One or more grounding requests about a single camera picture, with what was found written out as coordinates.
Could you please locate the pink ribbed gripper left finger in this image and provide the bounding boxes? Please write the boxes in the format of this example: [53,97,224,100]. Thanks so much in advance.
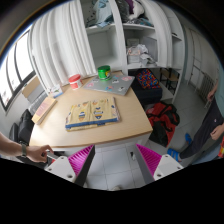
[46,144,96,188]

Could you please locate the pink ribbed gripper right finger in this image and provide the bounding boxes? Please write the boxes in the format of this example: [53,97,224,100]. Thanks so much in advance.
[134,143,184,186]

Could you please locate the operator left forearm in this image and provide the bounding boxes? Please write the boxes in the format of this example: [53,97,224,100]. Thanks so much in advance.
[0,132,22,157]

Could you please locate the yellow patterned folded towel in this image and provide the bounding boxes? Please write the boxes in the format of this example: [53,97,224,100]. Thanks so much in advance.
[65,97,120,131]

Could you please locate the operator left hand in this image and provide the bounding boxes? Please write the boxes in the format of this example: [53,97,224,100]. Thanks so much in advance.
[26,145,53,163]

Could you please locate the red and black bag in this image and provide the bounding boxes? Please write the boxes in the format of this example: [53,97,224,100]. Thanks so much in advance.
[146,102,180,147]

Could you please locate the black wrist watch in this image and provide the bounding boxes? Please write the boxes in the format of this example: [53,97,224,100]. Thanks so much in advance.
[20,143,27,158]

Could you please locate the cardboard box with pink label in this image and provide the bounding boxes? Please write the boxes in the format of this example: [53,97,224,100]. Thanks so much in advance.
[32,97,57,125]

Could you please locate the small blue white box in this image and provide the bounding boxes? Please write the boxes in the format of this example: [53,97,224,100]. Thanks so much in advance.
[50,84,63,98]

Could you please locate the standing person in dark clothes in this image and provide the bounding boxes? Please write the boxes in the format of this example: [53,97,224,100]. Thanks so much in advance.
[167,79,224,163]

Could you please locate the grey laptop with stickers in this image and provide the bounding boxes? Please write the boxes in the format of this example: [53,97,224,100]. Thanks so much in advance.
[84,74,135,96]

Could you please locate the white tub with red lid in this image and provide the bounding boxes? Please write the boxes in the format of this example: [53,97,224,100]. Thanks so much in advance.
[68,74,82,90]

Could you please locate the box of colourful balls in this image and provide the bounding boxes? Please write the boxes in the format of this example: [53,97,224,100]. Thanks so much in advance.
[136,69,160,89]

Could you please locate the wooden chair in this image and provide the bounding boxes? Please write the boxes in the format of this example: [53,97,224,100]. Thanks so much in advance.
[160,68,180,92]

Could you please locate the green lidded jar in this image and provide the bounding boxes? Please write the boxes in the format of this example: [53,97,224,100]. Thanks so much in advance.
[98,65,111,80]

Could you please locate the white curtain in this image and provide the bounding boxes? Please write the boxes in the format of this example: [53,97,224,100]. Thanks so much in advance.
[28,0,97,92]

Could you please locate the white shelving unit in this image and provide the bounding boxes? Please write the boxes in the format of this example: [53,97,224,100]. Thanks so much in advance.
[79,0,185,101]

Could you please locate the white wall radiator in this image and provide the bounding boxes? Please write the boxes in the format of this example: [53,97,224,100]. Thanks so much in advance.
[199,73,214,102]

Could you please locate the window with dark frame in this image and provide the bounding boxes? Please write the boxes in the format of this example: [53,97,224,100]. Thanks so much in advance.
[0,28,35,111]

